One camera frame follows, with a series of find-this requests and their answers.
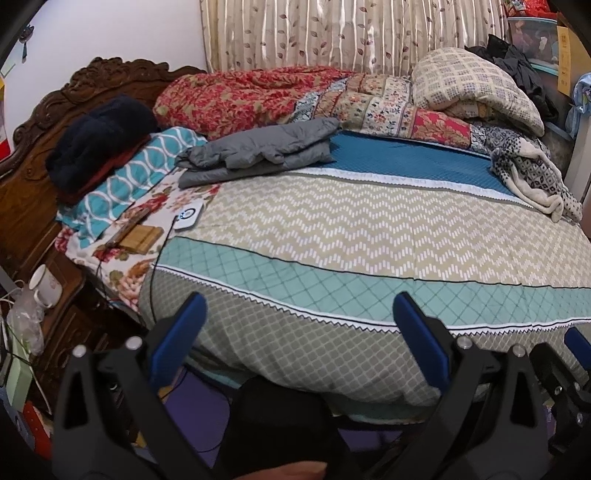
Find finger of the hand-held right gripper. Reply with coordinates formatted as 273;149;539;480
531;327;591;457

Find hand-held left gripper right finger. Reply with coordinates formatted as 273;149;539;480
392;291;550;480

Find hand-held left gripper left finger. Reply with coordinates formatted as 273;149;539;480
52;292;213;480

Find grey puffer jacket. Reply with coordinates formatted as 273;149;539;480
175;117;341;189

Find black clothes pile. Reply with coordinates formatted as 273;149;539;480
466;33;559;121

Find purple floor mat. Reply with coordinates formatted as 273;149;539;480
159;369;407;467

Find wooden box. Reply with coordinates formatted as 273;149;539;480
105;224;162;254

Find wooden nightstand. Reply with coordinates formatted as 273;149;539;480
0;263;144;416

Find white controller with dial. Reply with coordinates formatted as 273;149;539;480
172;199;205;230

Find brown wooden stick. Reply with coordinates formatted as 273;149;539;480
107;208;151;246

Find person's dark trouser leg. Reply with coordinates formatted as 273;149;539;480
228;378;345;480

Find floral bed sheet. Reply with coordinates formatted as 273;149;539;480
55;182;222;312

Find white mug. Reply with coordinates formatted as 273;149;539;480
28;267;63;308

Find clear plastic bag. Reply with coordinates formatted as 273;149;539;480
7;291;47;356

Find teal circle pattern pillow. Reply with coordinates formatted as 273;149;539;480
55;127;208;241

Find red box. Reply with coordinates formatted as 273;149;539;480
23;401;54;457

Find pale green box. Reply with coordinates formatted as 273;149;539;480
0;351;33;411

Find red cloth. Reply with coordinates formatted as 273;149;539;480
58;148;153;206

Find black white patterned blanket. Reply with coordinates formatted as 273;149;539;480
471;122;583;224

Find dark navy fluffy cloth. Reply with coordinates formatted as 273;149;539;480
45;95;160;190

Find carved wooden headboard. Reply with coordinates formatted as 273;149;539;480
0;56;208;278

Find light blue cloth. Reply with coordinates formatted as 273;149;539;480
570;76;591;139

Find red floral quilt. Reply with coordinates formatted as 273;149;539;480
152;66;495;151

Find cream checked quilt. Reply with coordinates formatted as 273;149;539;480
411;47;546;137

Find yellow carton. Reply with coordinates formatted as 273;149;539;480
556;14;587;97

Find clear storage box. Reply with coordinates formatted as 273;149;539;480
505;16;561;70

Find leaf print curtain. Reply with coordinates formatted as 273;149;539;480
199;0;513;75

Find red wall decoration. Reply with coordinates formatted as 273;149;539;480
0;76;10;160

